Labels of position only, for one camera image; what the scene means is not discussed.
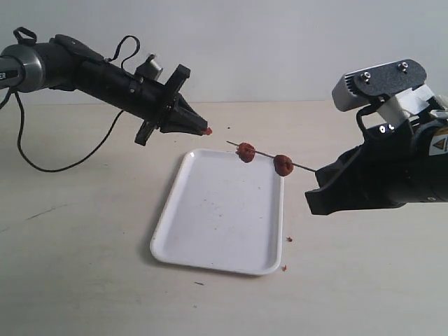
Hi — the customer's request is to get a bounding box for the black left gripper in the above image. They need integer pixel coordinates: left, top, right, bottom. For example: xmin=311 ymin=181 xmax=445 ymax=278
xmin=134 ymin=64 xmax=207 ymax=146

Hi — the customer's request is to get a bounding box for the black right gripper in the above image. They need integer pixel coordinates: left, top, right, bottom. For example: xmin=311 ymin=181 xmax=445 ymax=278
xmin=304 ymin=122 xmax=448 ymax=216

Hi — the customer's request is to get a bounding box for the thin metal skewer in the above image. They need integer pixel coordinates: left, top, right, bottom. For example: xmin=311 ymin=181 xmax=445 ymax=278
xmin=226 ymin=141 xmax=316 ymax=173

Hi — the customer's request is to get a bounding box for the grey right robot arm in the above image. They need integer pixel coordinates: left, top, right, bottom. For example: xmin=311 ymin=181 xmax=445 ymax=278
xmin=305 ymin=120 xmax=447 ymax=215

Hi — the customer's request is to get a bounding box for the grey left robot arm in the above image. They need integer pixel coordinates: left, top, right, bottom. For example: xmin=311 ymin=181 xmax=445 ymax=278
xmin=1 ymin=27 xmax=212 ymax=146

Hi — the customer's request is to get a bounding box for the white rectangular plastic tray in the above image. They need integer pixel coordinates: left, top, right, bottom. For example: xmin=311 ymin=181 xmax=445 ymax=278
xmin=150 ymin=148 xmax=284 ymax=276

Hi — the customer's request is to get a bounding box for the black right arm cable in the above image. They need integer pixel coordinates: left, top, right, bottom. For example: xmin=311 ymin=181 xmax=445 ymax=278
xmin=356 ymin=101 xmax=389 ymax=134

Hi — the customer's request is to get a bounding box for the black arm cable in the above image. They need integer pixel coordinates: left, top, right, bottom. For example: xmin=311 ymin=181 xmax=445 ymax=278
xmin=0 ymin=34 xmax=143 ymax=173
xmin=356 ymin=101 xmax=389 ymax=134

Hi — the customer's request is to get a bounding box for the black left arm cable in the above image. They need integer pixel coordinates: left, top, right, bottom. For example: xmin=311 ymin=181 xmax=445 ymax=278
xmin=0 ymin=34 xmax=143 ymax=173

